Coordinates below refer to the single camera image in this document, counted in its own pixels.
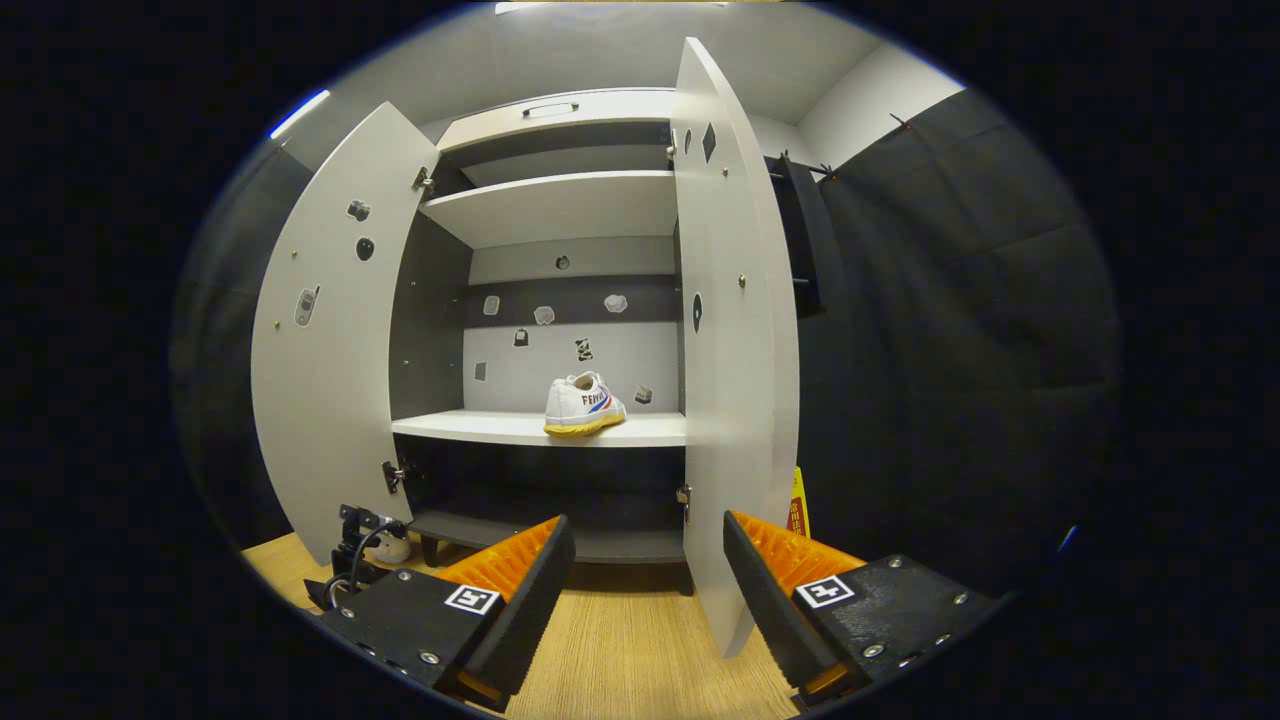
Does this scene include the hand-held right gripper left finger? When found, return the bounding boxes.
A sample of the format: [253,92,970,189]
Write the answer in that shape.
[315,513,578,713]

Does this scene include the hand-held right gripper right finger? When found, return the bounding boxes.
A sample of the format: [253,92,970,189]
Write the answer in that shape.
[722,510,1006,706]

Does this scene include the white cabinet door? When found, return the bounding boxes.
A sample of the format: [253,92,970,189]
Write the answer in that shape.
[250,100,441,568]
[672,37,801,659]

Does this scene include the white shoe cabinet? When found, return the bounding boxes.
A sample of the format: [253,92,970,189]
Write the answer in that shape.
[388,88,691,596]

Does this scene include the white cabinet shelf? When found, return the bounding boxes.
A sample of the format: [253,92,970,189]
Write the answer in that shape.
[392,408,689,448]
[418,170,679,250]

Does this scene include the orange and yellow carton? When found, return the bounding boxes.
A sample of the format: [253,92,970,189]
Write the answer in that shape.
[788,465,814,541]

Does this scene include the ceiling strip light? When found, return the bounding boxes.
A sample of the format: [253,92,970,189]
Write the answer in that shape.
[268,88,331,141]

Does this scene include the ceiling light panel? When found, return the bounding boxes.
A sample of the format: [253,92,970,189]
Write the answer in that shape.
[495,0,731,15]

